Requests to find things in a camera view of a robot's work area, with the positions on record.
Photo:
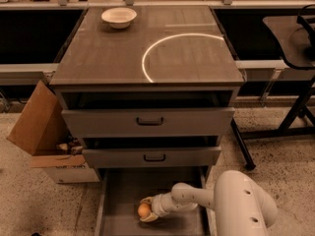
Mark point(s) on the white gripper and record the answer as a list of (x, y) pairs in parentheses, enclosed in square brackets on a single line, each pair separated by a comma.
[(158, 206)]

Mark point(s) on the orange fruit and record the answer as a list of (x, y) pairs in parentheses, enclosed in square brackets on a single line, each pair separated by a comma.
[(144, 210)]

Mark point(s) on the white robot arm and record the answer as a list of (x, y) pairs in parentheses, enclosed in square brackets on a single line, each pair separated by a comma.
[(241, 206)]

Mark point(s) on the bottom grey drawer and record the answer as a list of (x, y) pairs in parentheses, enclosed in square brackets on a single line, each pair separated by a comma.
[(122, 191)]

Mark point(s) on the grey drawer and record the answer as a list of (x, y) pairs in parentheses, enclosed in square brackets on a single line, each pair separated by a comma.
[(151, 157), (136, 123), (122, 191)]

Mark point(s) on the middle grey drawer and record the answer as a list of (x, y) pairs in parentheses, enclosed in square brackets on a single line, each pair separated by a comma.
[(151, 157)]

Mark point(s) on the top grey drawer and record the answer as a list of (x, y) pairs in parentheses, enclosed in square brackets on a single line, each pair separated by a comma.
[(136, 123)]

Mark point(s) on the grey drawer cabinet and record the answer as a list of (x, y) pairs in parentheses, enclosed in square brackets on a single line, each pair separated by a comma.
[(169, 57)]

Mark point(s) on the black table leg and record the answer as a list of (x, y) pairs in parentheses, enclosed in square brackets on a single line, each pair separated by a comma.
[(249, 163)]

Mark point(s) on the open cardboard box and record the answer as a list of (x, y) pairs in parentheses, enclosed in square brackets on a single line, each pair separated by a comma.
[(42, 133)]

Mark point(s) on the white bowl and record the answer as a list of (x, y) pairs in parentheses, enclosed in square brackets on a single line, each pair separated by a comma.
[(119, 18)]

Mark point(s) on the black chair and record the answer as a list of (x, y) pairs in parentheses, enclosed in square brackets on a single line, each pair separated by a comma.
[(296, 38)]

